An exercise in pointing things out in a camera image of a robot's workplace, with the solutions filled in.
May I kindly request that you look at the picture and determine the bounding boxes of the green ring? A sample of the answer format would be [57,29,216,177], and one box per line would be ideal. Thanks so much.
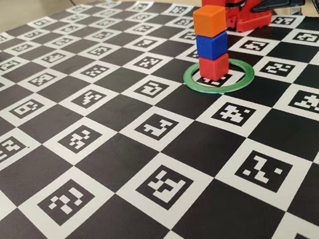
[180,53,257,100]

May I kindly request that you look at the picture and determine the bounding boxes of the red cube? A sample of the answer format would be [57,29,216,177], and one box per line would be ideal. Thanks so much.
[197,52,233,84]

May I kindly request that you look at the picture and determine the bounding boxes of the orange cube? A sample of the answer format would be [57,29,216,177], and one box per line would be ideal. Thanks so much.
[190,2,230,41]

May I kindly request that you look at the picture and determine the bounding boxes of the black white checkerboard marker mat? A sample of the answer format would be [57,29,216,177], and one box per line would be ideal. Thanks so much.
[0,0,319,239]

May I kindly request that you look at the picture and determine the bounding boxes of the blue cube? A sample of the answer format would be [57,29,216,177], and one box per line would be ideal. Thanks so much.
[195,29,231,63]

